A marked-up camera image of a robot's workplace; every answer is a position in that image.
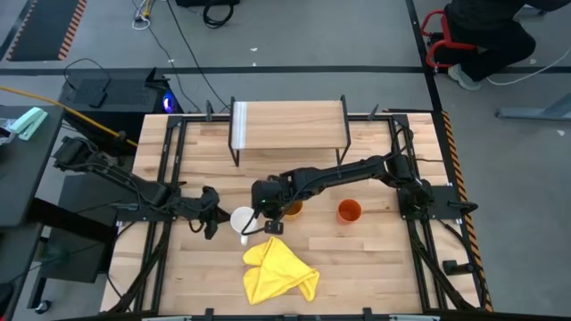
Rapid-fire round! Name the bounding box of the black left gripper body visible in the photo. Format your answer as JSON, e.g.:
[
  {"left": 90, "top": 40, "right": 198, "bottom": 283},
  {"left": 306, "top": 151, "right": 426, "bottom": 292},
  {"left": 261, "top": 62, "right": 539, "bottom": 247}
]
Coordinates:
[{"left": 194, "top": 185, "right": 223, "bottom": 241}]

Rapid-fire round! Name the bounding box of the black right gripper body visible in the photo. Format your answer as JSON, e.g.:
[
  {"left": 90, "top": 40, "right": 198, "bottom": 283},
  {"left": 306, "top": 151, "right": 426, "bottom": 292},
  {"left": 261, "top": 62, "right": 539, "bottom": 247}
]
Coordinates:
[{"left": 250, "top": 173, "right": 295, "bottom": 236}]

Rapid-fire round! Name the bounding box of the white ceramic mug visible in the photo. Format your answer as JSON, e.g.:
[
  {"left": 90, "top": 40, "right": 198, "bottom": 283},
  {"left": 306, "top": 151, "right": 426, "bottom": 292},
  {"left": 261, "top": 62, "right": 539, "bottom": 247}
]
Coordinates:
[{"left": 229, "top": 205, "right": 260, "bottom": 246}]

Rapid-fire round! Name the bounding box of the mustard yellow cup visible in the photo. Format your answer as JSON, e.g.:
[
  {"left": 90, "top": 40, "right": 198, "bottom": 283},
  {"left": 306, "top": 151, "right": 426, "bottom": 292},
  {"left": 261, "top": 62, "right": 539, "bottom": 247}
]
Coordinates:
[{"left": 284, "top": 200, "right": 304, "bottom": 222}]

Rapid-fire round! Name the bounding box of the wooden shelf with black legs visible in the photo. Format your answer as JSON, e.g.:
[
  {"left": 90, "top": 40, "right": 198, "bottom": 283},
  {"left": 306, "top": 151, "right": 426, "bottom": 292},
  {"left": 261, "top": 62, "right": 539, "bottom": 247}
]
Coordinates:
[{"left": 228, "top": 95, "right": 352, "bottom": 168}]

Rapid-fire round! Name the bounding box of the orange cup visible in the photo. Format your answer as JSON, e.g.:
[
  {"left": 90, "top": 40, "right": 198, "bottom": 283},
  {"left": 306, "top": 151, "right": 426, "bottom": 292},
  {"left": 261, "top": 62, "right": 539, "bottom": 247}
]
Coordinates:
[{"left": 336, "top": 198, "right": 363, "bottom": 225}]

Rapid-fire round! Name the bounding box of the yellow cloth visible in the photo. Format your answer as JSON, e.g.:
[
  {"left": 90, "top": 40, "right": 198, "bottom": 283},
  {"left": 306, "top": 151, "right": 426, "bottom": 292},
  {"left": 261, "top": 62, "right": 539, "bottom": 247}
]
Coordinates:
[{"left": 242, "top": 235, "right": 321, "bottom": 307}]

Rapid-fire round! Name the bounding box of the black computer tower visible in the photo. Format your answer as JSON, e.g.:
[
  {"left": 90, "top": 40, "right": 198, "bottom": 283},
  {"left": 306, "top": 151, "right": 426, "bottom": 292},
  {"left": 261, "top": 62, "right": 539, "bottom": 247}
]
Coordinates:
[{"left": 58, "top": 66, "right": 184, "bottom": 157}]

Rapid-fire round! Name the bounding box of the black wheeled stand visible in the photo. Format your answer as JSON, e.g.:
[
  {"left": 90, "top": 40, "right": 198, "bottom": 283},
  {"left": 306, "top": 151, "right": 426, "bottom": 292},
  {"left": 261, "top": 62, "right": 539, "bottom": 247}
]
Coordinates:
[{"left": 26, "top": 173, "right": 118, "bottom": 313}]

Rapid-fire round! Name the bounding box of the small black device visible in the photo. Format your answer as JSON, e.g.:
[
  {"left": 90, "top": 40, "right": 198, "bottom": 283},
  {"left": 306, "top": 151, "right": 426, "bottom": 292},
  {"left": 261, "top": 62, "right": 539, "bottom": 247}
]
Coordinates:
[{"left": 87, "top": 90, "right": 109, "bottom": 109}]

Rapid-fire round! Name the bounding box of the black side table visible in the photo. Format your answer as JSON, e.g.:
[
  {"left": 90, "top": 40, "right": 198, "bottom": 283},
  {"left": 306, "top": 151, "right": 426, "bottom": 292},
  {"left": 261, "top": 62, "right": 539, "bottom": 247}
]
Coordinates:
[{"left": 0, "top": 105, "right": 66, "bottom": 228}]

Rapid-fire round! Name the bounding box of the orange black hazard tape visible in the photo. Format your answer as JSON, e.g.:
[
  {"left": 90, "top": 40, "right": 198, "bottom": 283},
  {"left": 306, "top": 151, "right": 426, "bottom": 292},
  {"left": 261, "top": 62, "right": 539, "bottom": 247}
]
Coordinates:
[{"left": 441, "top": 111, "right": 494, "bottom": 313}]

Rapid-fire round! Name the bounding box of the mint green stapler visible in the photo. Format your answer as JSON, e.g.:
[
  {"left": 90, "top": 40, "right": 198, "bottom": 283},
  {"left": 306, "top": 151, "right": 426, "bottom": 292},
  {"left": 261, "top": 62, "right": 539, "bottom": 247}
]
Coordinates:
[{"left": 9, "top": 106, "right": 49, "bottom": 142}]

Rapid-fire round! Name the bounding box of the red metal stool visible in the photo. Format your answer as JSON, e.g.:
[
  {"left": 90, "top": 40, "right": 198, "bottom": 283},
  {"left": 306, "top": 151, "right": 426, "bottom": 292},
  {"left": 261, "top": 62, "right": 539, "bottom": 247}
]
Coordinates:
[{"left": 420, "top": 9, "right": 477, "bottom": 69}]

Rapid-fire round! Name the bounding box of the black hazard-striped floor mat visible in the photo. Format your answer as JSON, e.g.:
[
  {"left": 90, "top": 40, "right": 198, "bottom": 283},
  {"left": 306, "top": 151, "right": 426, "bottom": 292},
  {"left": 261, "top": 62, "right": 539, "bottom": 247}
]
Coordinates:
[{"left": 6, "top": 0, "right": 88, "bottom": 62}]

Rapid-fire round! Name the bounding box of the person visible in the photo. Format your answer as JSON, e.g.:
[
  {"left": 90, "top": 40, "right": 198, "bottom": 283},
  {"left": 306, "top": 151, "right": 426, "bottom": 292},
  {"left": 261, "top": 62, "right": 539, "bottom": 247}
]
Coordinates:
[{"left": 445, "top": 0, "right": 571, "bottom": 92}]

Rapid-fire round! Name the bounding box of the grey metal beam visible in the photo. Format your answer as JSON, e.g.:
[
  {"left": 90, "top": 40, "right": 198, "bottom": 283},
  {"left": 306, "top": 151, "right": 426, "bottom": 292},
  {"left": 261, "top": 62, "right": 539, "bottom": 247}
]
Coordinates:
[{"left": 495, "top": 91, "right": 571, "bottom": 121}]

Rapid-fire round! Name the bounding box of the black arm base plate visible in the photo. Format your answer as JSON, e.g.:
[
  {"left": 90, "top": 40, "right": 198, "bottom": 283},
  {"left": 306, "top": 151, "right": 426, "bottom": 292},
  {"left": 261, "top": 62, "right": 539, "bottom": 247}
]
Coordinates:
[
  {"left": 116, "top": 186, "right": 182, "bottom": 223},
  {"left": 396, "top": 185, "right": 463, "bottom": 220}
]

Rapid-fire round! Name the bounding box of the black metal table frame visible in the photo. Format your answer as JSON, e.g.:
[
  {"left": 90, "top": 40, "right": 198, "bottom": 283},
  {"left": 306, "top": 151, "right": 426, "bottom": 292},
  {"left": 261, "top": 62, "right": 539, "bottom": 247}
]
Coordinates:
[{"left": 106, "top": 103, "right": 487, "bottom": 316}]

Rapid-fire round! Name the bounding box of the long black floor cable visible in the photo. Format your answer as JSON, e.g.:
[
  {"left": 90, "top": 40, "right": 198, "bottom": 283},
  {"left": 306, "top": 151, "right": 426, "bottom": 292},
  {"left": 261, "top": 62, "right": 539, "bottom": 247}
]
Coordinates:
[{"left": 164, "top": 0, "right": 231, "bottom": 112}]

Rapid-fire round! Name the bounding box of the yellow cable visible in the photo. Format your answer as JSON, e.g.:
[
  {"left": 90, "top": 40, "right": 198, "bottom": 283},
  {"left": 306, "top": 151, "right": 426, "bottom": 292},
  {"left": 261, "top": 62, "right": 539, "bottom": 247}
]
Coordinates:
[{"left": 0, "top": 85, "right": 139, "bottom": 148}]

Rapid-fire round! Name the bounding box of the coiled black cable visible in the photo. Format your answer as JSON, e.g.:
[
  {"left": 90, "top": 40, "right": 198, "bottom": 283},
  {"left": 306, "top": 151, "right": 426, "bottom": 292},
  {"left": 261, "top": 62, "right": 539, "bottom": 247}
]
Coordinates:
[{"left": 203, "top": 0, "right": 236, "bottom": 29}]

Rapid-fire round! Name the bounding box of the thin black looped cable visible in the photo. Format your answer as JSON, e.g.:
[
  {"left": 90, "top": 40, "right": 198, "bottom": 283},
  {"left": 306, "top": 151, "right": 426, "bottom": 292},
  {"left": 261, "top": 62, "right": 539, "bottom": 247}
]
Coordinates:
[{"left": 63, "top": 57, "right": 112, "bottom": 95}]

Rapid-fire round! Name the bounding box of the white cable bundle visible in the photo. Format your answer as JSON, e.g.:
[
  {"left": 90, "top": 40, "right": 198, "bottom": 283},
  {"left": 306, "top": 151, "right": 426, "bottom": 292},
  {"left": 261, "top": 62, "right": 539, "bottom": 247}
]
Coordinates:
[{"left": 131, "top": 0, "right": 153, "bottom": 31}]

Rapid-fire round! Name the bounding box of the black clamp handle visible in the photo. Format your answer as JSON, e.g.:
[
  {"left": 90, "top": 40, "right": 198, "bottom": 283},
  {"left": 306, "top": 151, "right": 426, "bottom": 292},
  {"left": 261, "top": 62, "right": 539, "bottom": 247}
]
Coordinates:
[
  {"left": 442, "top": 259, "right": 475, "bottom": 276},
  {"left": 447, "top": 200, "right": 479, "bottom": 216}
]

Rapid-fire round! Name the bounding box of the long white cable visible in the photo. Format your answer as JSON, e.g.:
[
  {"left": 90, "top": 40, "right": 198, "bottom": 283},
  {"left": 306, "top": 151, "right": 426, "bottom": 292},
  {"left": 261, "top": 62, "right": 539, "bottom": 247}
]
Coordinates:
[{"left": 485, "top": 46, "right": 571, "bottom": 86}]

